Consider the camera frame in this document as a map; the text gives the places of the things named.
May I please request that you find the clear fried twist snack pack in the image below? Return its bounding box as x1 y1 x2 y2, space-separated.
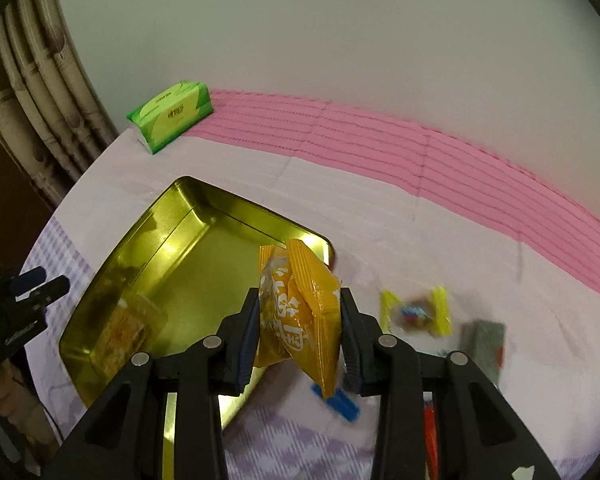
90 290 168 382

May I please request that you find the person's hand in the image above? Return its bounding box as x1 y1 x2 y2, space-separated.
0 360 59 465

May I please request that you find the grey sesame cake block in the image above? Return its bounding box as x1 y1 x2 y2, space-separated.
460 320 506 386

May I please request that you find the yellow wrapped candy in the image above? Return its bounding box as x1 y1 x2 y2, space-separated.
379 287 453 338

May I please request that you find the blue dark candy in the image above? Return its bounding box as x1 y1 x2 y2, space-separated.
311 384 361 422

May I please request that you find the red snack packet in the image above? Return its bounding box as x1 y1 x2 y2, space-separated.
424 401 439 480

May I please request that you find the beige patterned curtain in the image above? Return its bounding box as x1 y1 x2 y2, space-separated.
0 0 118 206

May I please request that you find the pink purple checkered tablecloth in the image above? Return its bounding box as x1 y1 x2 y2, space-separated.
27 91 600 479

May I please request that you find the orange yellow snack packet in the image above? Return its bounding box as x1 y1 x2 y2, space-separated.
254 238 342 399

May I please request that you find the green tissue pack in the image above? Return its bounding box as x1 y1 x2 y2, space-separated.
126 80 214 155

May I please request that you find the gold rectangular metal tin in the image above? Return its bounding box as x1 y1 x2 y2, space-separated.
59 177 335 405

